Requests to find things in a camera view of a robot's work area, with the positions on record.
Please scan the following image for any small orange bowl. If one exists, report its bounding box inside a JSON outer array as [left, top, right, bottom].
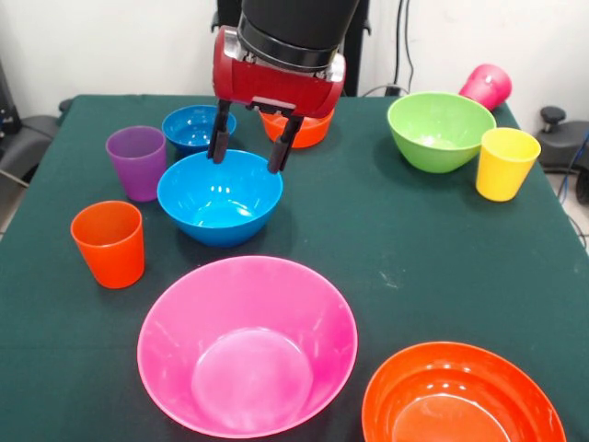
[[260, 108, 336, 149]]

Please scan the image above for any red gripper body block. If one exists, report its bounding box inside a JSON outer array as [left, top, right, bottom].
[[211, 25, 347, 120]]

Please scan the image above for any large pink bowl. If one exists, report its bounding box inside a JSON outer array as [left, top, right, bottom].
[[136, 255, 360, 440]]

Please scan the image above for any black pedestal leg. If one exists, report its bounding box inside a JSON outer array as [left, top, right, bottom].
[[0, 99, 75, 188], [535, 106, 589, 206]]

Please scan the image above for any light blue bowl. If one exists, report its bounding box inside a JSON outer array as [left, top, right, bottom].
[[156, 148, 284, 249]]

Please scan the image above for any small dark blue bowl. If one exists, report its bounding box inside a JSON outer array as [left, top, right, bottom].
[[161, 104, 237, 156]]

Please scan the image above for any yellow cup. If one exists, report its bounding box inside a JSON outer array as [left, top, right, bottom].
[[475, 127, 543, 203]]

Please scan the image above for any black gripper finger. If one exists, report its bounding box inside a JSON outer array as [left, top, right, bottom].
[[267, 112, 306, 175], [206, 99, 234, 165]]

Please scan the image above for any black hanging cable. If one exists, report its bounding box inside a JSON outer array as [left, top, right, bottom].
[[394, 0, 415, 91]]

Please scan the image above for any pink cup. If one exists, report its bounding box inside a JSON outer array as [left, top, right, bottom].
[[458, 63, 514, 115]]

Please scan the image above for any large shallow orange bowl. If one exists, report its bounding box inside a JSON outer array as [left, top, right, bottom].
[[361, 341, 568, 442]]

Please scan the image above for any dark green table cloth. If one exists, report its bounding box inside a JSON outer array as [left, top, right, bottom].
[[0, 94, 589, 442]]

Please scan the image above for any purple cup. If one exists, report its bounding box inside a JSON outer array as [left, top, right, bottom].
[[105, 125, 167, 203]]

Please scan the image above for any green bowl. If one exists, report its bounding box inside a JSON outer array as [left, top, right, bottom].
[[387, 91, 498, 175]]

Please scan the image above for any orange cup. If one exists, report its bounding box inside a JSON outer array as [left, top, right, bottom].
[[70, 200, 146, 290]]

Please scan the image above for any blue cable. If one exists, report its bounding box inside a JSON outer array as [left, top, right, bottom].
[[558, 132, 589, 200]]

